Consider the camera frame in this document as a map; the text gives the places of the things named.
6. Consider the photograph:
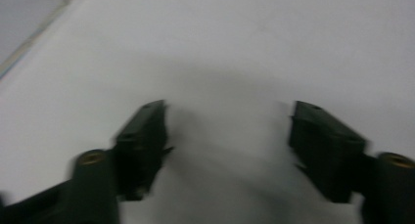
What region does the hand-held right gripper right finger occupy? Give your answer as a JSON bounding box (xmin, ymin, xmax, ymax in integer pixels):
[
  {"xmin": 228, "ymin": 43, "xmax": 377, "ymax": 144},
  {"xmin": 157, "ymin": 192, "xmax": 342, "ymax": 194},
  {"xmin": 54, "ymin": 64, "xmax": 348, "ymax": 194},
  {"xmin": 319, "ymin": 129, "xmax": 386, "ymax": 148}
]
[{"xmin": 288, "ymin": 100, "xmax": 370, "ymax": 204}]

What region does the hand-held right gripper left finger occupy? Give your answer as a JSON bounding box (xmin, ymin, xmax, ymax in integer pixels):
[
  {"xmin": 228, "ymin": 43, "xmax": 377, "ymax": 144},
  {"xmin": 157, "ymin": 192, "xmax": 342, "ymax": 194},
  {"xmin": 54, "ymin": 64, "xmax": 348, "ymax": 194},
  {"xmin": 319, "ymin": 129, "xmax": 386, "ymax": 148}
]
[{"xmin": 112, "ymin": 99, "xmax": 174, "ymax": 202}]

